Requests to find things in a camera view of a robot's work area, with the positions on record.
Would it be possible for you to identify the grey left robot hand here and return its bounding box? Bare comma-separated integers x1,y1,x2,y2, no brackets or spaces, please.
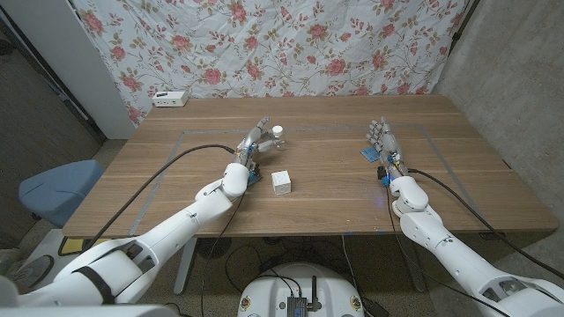
234,116,286,177

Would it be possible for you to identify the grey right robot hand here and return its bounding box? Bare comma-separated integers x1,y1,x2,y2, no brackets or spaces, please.
366,116,404,188

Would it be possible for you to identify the clear white-capped medicine bottle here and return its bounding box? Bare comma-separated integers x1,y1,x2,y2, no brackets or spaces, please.
269,125,287,151

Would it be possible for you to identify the white cube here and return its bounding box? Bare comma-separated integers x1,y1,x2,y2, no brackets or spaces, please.
271,170,293,196

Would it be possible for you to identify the white power strip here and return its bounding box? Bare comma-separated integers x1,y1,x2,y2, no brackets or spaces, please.
152,90,189,108

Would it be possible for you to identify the floral backdrop cloth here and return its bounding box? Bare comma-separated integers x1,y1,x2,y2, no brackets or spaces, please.
70,0,471,129

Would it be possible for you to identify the round black floor base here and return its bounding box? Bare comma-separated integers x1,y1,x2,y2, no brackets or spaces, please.
197,237,234,261

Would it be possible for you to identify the grey table leg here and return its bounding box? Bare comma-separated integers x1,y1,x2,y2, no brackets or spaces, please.
398,235,427,294

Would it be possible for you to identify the white table leg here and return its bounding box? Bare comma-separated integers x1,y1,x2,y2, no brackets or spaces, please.
173,237,198,296

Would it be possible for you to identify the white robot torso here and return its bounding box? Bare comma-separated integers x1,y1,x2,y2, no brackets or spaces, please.
237,262,366,317

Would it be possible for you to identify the black backdrop pole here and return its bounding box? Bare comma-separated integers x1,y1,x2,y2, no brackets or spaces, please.
448,0,481,45

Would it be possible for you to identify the black power adapter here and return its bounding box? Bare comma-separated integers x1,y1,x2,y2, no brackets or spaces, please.
360,297,390,317

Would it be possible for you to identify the black module with antenna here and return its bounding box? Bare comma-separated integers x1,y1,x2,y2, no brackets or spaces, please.
286,276,323,317

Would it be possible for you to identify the blue padded stool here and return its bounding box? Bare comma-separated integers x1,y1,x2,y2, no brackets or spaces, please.
18,158,105,229

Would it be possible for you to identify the yellow black floor mat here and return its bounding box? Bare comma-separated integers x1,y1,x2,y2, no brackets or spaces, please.
58,236,111,257

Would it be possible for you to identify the white partition panel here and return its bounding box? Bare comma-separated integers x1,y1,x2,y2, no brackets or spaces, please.
0,0,137,141

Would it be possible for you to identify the grey round floor disc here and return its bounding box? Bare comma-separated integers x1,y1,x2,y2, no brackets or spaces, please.
8,254,56,290

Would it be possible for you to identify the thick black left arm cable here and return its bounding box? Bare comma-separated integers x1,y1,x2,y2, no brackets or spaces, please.
83,144,238,252

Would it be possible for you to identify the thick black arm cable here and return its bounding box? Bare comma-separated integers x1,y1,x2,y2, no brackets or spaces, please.
83,144,238,252
407,167,564,281

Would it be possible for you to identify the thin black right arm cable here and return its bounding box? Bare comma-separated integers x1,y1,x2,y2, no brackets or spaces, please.
385,184,515,317

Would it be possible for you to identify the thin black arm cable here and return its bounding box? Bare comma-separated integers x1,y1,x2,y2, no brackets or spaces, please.
200,188,249,317
385,184,515,317

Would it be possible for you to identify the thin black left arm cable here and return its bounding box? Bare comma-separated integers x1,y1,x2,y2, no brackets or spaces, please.
200,188,249,317

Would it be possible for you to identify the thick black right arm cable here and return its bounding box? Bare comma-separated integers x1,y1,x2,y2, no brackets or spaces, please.
407,167,564,281

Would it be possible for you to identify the black looped floor cable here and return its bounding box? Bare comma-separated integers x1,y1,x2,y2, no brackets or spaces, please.
223,244,277,294

